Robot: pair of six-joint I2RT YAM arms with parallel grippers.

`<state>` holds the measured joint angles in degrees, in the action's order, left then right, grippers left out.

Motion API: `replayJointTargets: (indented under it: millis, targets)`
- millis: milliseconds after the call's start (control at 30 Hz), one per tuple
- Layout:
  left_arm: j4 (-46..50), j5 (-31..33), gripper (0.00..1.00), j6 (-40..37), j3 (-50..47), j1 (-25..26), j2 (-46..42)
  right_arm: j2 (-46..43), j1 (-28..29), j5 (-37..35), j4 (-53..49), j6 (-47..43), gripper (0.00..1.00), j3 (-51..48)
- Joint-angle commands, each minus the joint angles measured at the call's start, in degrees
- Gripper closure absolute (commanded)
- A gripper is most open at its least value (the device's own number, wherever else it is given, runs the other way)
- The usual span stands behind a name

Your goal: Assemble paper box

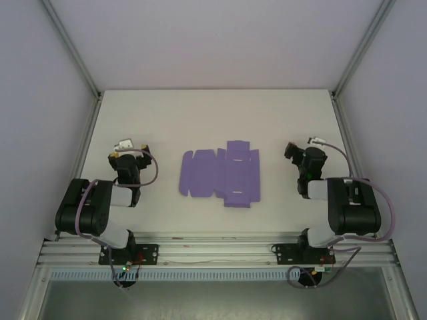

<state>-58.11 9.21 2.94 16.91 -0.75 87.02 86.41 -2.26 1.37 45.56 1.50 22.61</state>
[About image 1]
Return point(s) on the purple cardboard box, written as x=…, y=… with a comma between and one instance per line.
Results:
x=237, y=173

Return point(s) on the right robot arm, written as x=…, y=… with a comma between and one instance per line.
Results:
x=353, y=213

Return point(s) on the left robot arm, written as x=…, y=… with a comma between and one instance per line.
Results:
x=83, y=213

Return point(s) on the grey metal sheet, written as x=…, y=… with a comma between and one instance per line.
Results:
x=213, y=300

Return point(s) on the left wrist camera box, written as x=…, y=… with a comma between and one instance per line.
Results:
x=125, y=144

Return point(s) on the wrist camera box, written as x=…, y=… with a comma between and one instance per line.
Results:
x=315, y=140
x=125, y=144

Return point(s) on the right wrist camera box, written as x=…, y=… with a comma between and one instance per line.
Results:
x=315, y=140

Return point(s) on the aluminium table side rail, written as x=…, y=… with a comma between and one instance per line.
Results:
x=85, y=146
x=353, y=146

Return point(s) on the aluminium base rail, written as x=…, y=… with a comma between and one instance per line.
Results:
x=217, y=248

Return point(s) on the aluminium frame post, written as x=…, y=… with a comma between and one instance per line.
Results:
x=362, y=43
x=71, y=46

